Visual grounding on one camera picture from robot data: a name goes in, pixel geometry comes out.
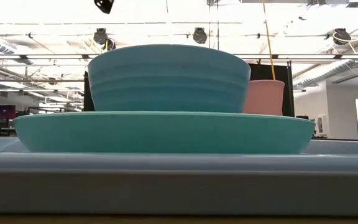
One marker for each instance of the blue ribbed bowl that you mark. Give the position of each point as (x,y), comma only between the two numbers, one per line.
(166,81)

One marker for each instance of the long ceiling rail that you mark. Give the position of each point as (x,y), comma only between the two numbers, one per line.
(42,56)

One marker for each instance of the teal plate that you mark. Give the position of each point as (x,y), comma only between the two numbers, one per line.
(166,133)

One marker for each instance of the small black monitor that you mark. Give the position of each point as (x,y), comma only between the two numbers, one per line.
(302,117)

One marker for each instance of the pink cup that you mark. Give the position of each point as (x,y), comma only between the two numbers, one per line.
(266,99)

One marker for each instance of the dark purple monitor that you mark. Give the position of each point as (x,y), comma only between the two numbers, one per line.
(4,112)

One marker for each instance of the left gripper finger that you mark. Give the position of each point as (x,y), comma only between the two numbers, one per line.
(104,5)

